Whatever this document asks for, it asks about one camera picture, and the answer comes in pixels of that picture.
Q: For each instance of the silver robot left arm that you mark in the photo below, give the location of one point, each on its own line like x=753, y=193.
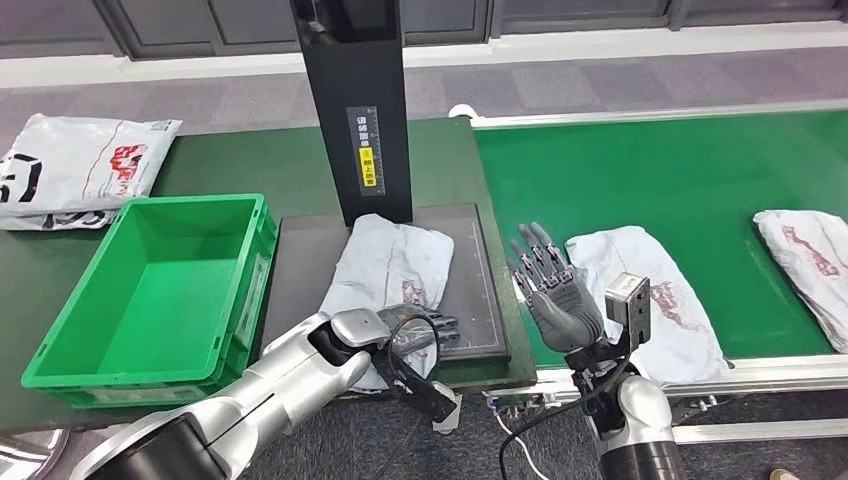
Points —
x=278, y=391

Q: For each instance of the white conveyor roller cap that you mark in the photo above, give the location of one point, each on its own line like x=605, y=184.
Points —
x=462, y=111

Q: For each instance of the large white printed mailer bag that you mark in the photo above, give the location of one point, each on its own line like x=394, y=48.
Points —
x=73, y=159

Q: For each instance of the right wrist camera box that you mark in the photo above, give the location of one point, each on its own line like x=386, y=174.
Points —
x=628, y=308

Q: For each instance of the black scanner machine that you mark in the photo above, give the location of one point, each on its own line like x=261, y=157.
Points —
x=358, y=132

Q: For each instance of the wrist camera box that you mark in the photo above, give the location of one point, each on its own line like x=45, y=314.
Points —
x=628, y=308
x=424, y=394

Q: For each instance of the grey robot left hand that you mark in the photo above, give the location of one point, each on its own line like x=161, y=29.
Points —
x=414, y=328

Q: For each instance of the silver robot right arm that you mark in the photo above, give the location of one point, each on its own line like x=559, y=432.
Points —
x=636, y=424

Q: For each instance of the small circuit board box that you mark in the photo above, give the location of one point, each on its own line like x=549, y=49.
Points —
x=517, y=404

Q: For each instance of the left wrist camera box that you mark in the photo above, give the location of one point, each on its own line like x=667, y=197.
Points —
x=424, y=394

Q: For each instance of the green plastic crate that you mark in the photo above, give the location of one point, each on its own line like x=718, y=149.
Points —
x=152, y=298

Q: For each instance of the green conveyor belt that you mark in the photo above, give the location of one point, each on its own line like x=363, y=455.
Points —
x=662, y=179

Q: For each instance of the flat white black-print mailer bag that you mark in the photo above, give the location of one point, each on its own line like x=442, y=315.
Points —
x=60, y=220

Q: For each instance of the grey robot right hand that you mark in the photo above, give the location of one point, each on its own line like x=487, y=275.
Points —
x=563, y=311

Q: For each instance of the round chrome stand base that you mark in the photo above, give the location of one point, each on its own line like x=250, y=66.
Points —
x=30, y=457

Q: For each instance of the person's foot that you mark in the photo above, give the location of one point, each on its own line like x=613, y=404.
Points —
x=784, y=474

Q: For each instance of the dark framed glass partition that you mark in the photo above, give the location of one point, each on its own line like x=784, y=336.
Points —
x=199, y=26

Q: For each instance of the white table bracket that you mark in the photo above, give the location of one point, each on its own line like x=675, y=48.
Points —
x=450, y=424

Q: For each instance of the grey parcel bag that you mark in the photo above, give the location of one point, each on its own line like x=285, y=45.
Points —
x=808, y=265
x=384, y=265
x=682, y=331

